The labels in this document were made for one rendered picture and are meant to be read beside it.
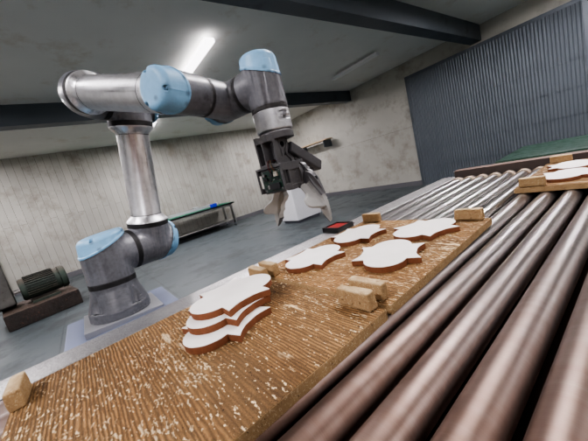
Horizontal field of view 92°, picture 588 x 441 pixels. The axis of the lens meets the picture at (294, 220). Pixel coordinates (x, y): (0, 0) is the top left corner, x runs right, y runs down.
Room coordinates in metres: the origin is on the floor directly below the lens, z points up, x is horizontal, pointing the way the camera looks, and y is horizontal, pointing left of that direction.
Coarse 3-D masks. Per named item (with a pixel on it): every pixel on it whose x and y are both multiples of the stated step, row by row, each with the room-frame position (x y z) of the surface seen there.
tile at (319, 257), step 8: (312, 248) 0.67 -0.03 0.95; (320, 248) 0.65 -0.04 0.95; (328, 248) 0.64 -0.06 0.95; (336, 248) 0.62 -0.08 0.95; (296, 256) 0.64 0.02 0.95; (304, 256) 0.62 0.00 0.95; (312, 256) 0.61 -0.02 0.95; (320, 256) 0.59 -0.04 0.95; (328, 256) 0.58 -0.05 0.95; (336, 256) 0.58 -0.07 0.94; (344, 256) 0.59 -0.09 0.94; (288, 264) 0.60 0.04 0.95; (296, 264) 0.58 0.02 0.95; (304, 264) 0.57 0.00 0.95; (312, 264) 0.56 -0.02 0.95; (320, 264) 0.54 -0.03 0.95; (296, 272) 0.56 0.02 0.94
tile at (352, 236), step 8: (344, 232) 0.75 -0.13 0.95; (352, 232) 0.73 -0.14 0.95; (360, 232) 0.71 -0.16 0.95; (368, 232) 0.69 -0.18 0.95; (376, 232) 0.68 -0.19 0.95; (384, 232) 0.68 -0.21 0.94; (336, 240) 0.69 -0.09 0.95; (344, 240) 0.67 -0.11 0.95; (352, 240) 0.66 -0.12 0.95; (360, 240) 0.66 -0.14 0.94; (368, 240) 0.64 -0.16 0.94
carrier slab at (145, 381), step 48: (288, 288) 0.49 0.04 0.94; (144, 336) 0.45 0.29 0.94; (288, 336) 0.34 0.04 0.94; (336, 336) 0.31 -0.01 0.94; (48, 384) 0.37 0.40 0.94; (96, 384) 0.34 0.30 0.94; (144, 384) 0.31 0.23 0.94; (192, 384) 0.29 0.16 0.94; (240, 384) 0.27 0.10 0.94; (288, 384) 0.25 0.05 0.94; (48, 432) 0.27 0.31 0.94; (96, 432) 0.26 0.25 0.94; (144, 432) 0.24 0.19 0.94; (192, 432) 0.22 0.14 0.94; (240, 432) 0.21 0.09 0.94
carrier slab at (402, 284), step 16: (368, 224) 0.81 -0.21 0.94; (384, 224) 0.77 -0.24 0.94; (400, 224) 0.73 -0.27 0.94; (464, 224) 0.60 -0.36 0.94; (480, 224) 0.57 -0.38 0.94; (384, 240) 0.63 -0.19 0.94; (432, 240) 0.55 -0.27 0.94; (448, 240) 0.53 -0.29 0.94; (464, 240) 0.51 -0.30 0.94; (352, 256) 0.58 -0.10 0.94; (432, 256) 0.47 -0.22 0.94; (448, 256) 0.46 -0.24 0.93; (288, 272) 0.58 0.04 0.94; (304, 272) 0.55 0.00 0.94; (320, 272) 0.53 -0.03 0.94; (336, 272) 0.51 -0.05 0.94; (352, 272) 0.49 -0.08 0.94; (368, 272) 0.47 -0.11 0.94; (400, 272) 0.44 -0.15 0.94; (416, 272) 0.43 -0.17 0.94; (432, 272) 0.42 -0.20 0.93; (320, 288) 0.46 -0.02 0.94; (400, 288) 0.39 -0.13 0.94; (416, 288) 0.39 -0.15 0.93; (384, 304) 0.36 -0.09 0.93; (400, 304) 0.36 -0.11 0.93
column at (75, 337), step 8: (160, 288) 0.94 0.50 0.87; (160, 296) 0.85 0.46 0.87; (168, 296) 0.83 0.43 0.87; (80, 320) 0.81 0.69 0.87; (72, 328) 0.76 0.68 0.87; (80, 328) 0.74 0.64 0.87; (72, 336) 0.70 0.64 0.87; (80, 336) 0.69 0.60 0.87; (96, 336) 0.66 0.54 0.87; (72, 344) 0.65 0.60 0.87; (80, 344) 0.64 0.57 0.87
